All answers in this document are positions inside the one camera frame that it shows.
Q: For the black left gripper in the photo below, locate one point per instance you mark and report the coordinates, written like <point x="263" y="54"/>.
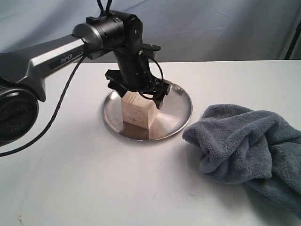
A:
<point x="134" y="75"/>

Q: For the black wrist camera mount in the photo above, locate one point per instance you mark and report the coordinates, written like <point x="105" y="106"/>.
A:
<point x="150" y="50"/>

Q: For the round stainless steel plate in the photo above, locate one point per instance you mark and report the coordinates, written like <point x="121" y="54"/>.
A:
<point x="171" y="119"/>

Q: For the black backdrop stand pole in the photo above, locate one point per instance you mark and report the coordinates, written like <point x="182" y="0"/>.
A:
<point x="293" y="42"/>

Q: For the grey-blue fleece towel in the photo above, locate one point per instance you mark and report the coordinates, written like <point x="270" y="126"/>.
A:
<point x="257" y="148"/>

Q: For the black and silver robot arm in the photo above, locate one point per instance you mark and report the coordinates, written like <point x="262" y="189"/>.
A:
<point x="23" y="72"/>

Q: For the blue-grey backdrop cloth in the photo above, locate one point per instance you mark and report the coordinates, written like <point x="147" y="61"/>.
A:
<point x="186" y="30"/>

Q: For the light wooden cube block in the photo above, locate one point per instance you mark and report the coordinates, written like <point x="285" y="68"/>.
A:
<point x="137" y="110"/>

